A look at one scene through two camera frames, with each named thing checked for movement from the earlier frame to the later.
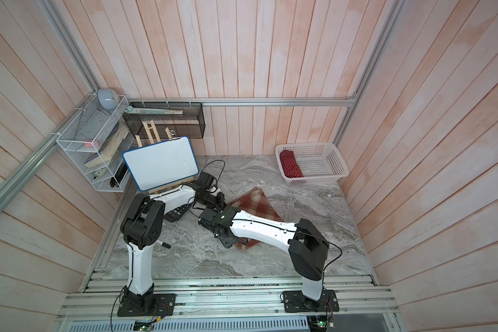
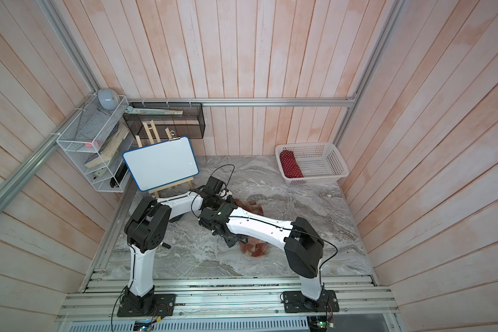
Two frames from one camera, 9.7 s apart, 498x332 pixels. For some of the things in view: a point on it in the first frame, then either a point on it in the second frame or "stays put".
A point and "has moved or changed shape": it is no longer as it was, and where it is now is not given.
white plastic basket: [319, 162] stays put
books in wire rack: [116, 137] stays put
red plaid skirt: [254, 202] has moved or changed shape
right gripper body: [227, 245] stays put
